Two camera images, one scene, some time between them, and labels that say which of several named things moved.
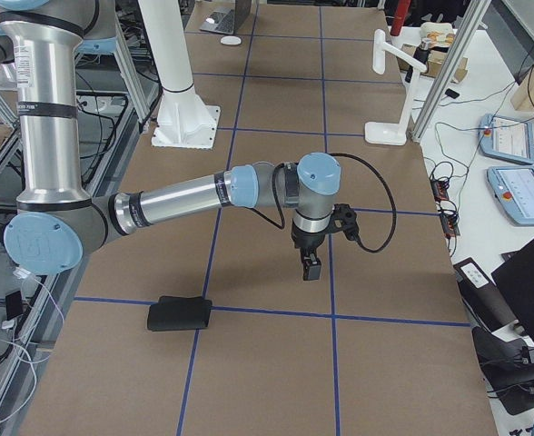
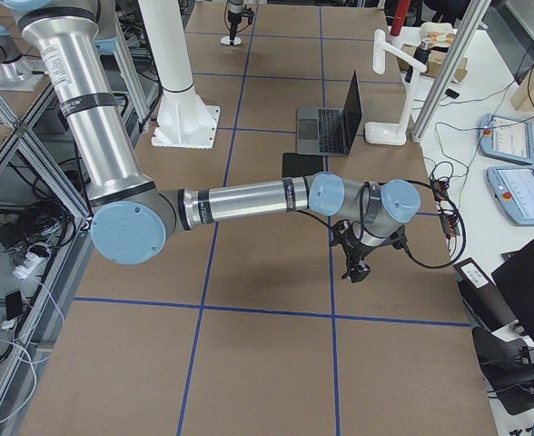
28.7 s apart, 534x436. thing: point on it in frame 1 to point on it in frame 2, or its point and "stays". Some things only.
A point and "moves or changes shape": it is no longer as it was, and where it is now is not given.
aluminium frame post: (465, 35) stays
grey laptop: (231, 20) to (330, 132)
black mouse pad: (179, 312) moves or changes shape
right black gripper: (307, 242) to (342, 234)
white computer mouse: (231, 40) stays
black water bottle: (421, 54) stays
